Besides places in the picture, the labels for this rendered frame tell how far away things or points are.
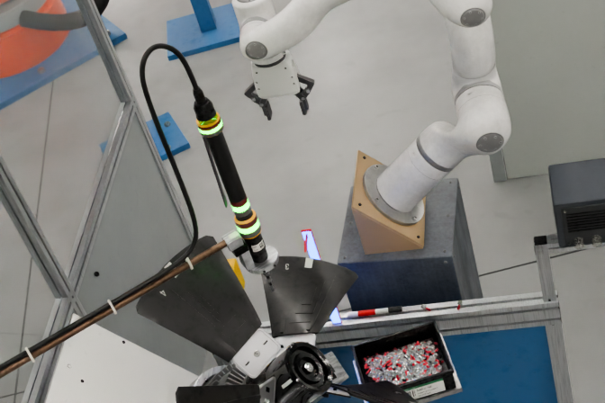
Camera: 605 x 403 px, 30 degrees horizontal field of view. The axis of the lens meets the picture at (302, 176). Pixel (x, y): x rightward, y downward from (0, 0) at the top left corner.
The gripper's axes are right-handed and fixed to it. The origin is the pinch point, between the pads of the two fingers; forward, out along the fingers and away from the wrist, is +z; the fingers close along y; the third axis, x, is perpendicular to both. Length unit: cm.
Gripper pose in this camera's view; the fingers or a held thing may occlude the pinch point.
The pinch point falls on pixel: (286, 110)
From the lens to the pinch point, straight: 262.6
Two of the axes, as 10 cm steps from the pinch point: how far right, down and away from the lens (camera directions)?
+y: -9.7, 1.3, 2.2
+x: -0.8, 6.5, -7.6
